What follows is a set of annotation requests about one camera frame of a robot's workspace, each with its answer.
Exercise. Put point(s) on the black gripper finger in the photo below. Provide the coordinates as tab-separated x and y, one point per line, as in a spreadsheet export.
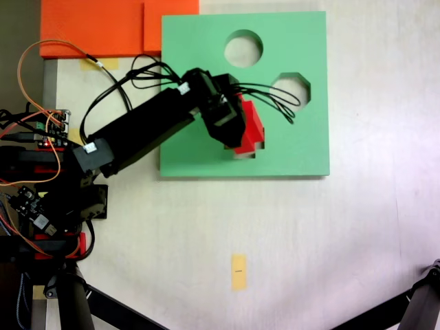
230	135

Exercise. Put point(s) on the red cross columnar block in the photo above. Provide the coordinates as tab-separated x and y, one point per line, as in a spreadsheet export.
252	130

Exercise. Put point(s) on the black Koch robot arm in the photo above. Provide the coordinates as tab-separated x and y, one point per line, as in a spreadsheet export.
137	130

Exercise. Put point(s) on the green shape hole board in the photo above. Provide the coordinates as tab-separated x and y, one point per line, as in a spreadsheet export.
292	148

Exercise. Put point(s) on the orange flat block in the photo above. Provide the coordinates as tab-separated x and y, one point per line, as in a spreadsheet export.
93	27

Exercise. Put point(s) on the yellow tape piece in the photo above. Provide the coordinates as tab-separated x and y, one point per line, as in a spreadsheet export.
110	63
38	292
76	135

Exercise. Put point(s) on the yellow tape black mark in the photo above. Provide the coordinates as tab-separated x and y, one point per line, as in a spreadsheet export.
239	271

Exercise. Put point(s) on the circuit board green terminal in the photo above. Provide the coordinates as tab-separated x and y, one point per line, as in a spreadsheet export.
55	127

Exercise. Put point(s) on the red printed base clamp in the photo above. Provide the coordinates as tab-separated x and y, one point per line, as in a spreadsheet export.
44	169
82	242

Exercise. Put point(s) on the black tripod brace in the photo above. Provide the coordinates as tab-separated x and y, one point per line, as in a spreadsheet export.
123	311
374	311

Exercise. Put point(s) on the black driver circuit board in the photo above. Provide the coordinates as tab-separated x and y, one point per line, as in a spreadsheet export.
29	203

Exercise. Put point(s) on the black tripod leg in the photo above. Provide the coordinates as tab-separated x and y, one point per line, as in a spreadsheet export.
72	306
424	302

